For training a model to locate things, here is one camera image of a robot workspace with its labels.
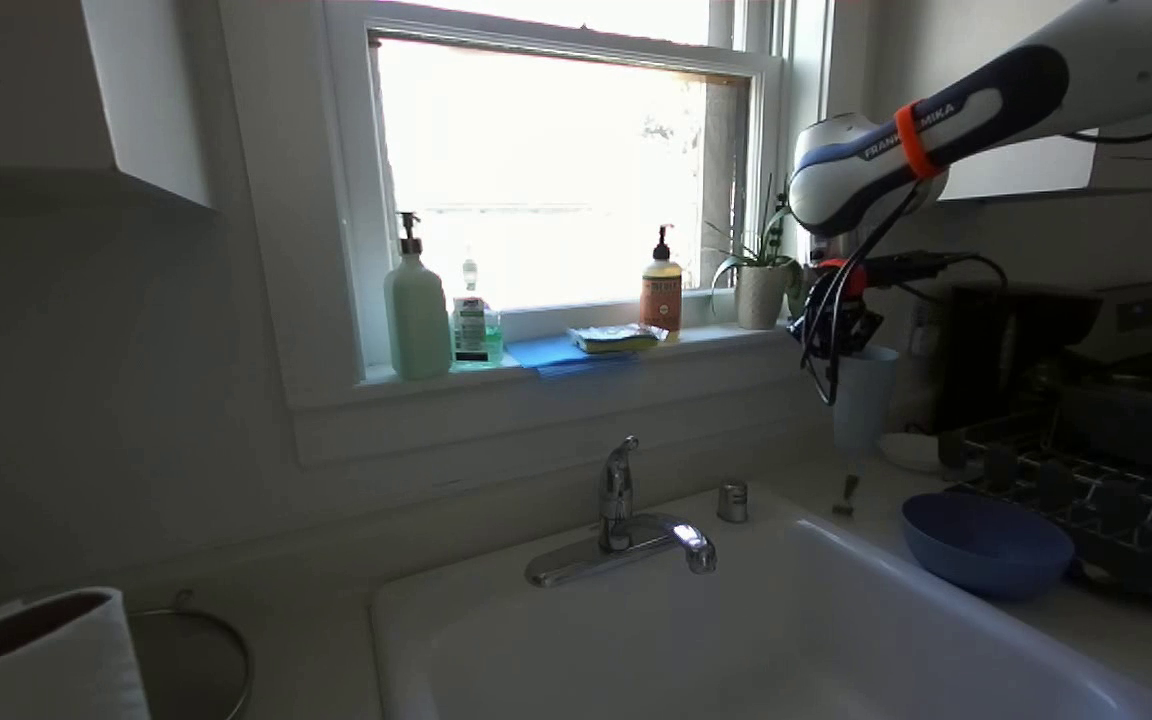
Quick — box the white upper cabinet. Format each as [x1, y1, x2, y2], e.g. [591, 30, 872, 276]
[0, 0, 213, 213]

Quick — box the blue bowl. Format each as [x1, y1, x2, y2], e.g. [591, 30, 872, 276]
[900, 491, 1074, 602]

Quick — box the green potted plant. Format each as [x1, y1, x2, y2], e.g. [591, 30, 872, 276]
[713, 193, 804, 310]

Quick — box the white kitchen sink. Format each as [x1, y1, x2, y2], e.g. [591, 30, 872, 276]
[373, 504, 1152, 720]

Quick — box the small clear bottle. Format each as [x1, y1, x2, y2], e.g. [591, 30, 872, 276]
[453, 260, 505, 363]

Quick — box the white paper towel roll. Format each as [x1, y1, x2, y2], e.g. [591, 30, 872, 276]
[0, 589, 150, 720]

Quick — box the orange soap dispenser bottle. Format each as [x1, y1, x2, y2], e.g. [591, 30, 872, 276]
[640, 229, 683, 334]

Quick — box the chrome faucet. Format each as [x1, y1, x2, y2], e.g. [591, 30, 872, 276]
[524, 435, 716, 589]

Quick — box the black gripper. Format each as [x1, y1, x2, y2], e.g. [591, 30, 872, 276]
[799, 257, 885, 357]

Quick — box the green soap dispenser bottle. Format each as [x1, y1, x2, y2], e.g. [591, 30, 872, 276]
[383, 213, 453, 380]

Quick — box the green yellow sponge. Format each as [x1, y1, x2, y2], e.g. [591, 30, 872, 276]
[572, 326, 664, 357]

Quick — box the blue cloth on sill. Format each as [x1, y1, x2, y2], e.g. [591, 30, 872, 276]
[505, 337, 589, 373]

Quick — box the white plant pot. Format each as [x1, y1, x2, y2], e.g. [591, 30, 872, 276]
[735, 268, 787, 328]

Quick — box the grey cup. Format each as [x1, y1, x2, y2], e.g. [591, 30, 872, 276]
[831, 348, 900, 454]

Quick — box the chrome sink sprayer cap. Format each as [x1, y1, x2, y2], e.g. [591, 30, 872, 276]
[716, 481, 750, 526]

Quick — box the black dish rack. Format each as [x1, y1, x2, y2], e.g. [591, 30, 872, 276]
[939, 419, 1152, 604]

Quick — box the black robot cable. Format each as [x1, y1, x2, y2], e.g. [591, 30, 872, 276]
[792, 173, 951, 414]

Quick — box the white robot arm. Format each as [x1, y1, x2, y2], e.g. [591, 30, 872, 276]
[787, 0, 1152, 241]

